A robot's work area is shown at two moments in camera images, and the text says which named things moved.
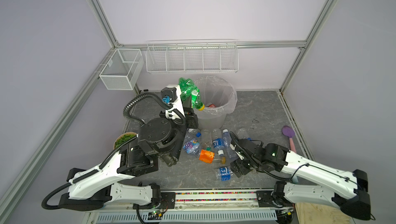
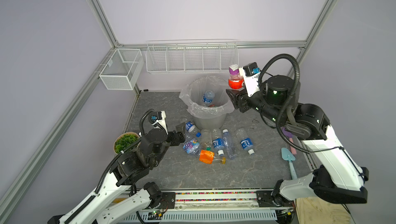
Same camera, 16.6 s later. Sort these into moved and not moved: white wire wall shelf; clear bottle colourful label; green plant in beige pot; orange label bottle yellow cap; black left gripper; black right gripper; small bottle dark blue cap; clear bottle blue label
Moved: black right gripper; black left gripper
Not moved: clear bottle colourful label; green plant in beige pot; small bottle dark blue cap; white wire wall shelf; orange label bottle yellow cap; clear bottle blue label
